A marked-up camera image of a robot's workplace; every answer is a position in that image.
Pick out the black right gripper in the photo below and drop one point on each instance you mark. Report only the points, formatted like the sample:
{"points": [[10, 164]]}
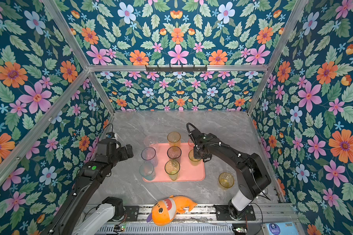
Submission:
{"points": [[201, 154]]}

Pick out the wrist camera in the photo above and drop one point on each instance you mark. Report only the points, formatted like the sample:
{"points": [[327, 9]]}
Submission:
{"points": [[112, 135], [197, 137]]}

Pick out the white vented cable duct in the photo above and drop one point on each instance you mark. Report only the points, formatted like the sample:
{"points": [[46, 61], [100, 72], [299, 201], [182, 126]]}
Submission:
{"points": [[174, 229]]}

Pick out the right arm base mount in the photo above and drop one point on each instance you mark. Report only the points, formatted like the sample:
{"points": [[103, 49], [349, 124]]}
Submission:
{"points": [[229, 212]]}

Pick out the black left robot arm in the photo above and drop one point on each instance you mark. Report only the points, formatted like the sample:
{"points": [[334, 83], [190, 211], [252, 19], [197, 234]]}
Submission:
{"points": [[88, 180]]}

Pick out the pink plastic tray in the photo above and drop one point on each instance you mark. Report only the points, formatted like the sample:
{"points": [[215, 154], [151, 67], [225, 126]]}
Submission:
{"points": [[189, 172]]}

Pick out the teal frosted cup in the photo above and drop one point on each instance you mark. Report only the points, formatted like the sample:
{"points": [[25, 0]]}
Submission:
{"points": [[147, 171]]}

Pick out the blue white box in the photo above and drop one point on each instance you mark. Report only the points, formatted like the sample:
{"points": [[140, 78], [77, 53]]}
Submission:
{"points": [[280, 228]]}

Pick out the black hook rail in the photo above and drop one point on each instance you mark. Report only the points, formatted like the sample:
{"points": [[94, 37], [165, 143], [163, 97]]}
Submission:
{"points": [[182, 68]]}

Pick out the pink short cup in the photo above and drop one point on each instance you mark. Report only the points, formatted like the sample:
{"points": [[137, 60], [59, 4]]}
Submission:
{"points": [[191, 143]]}

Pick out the short green cup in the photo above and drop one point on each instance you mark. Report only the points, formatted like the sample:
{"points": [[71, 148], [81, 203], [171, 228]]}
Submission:
{"points": [[193, 160]]}

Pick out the tall light green cup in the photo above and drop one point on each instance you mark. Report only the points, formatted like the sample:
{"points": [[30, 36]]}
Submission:
{"points": [[172, 168]]}

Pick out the blue transparent cup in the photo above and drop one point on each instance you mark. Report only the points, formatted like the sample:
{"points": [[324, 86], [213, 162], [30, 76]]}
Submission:
{"points": [[149, 155]]}

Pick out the clear transparent cup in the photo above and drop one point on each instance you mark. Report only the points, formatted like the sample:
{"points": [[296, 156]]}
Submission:
{"points": [[151, 141]]}

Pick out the orange plush toy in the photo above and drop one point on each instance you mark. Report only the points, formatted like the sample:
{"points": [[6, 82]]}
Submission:
{"points": [[163, 212]]}

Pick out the grey smoky cup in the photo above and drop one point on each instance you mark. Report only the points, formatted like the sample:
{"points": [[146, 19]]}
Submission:
{"points": [[174, 153]]}

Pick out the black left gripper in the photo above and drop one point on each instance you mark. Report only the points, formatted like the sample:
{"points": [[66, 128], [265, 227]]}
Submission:
{"points": [[125, 155]]}

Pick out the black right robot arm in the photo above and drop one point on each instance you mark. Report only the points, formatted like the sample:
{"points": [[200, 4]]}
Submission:
{"points": [[252, 175]]}

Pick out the short yellow cup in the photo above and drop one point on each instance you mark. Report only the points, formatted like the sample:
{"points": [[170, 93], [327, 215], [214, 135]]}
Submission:
{"points": [[226, 180]]}

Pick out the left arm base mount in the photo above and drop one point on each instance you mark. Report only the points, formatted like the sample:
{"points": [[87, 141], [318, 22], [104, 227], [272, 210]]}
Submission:
{"points": [[120, 212]]}

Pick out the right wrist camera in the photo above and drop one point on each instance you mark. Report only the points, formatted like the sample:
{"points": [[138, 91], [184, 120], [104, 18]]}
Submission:
{"points": [[197, 137]]}

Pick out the yellow tall cup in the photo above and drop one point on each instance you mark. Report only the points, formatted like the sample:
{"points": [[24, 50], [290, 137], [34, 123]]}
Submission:
{"points": [[174, 138]]}

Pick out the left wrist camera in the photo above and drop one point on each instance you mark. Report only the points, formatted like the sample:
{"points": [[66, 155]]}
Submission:
{"points": [[112, 135]]}

